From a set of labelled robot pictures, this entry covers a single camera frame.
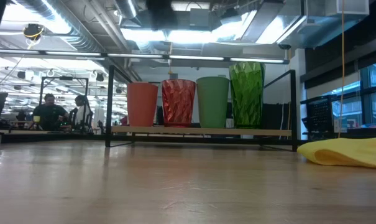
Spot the red faceted plastic cup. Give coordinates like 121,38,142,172
161,78,197,128

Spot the green matte cup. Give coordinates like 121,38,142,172
196,76,231,129

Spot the orange matte cup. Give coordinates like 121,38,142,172
126,82,159,128

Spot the green faceted plastic cup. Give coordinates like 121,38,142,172
228,61,266,129

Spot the overhead light bar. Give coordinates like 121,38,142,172
0,48,290,65

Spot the black cabinet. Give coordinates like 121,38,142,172
264,103,290,130

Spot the person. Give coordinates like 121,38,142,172
31,93,70,131
71,95,91,126

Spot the black mesh crate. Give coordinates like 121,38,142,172
301,95,336,133

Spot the white sign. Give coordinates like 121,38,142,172
333,117,349,134

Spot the yellow cloth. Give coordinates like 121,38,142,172
296,135,376,169

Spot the yellow black ceiling reel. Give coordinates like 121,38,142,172
22,23,45,41

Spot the orange hanging cable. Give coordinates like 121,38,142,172
168,42,174,75

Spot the silver round air duct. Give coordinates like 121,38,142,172
114,0,139,19

